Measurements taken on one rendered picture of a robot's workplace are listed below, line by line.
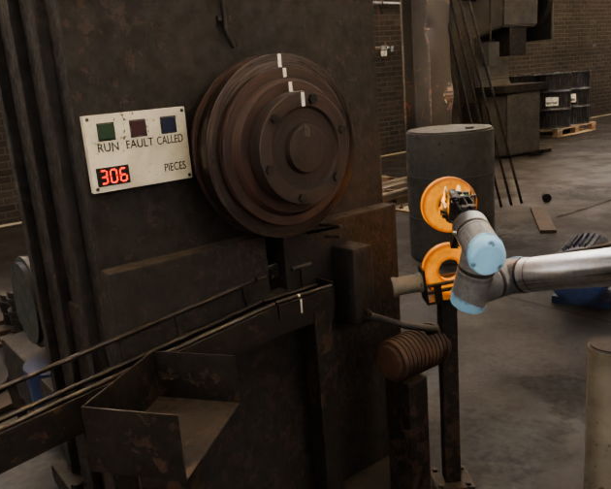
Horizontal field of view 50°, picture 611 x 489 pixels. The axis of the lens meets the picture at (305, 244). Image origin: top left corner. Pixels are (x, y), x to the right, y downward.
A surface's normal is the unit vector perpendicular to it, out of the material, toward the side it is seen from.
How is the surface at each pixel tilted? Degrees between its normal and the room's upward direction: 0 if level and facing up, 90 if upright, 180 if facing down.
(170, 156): 90
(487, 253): 101
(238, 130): 71
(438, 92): 90
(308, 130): 90
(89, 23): 90
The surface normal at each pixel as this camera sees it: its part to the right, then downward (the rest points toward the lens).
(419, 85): -0.79, 0.21
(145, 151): 0.61, 0.15
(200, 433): -0.11, -0.94
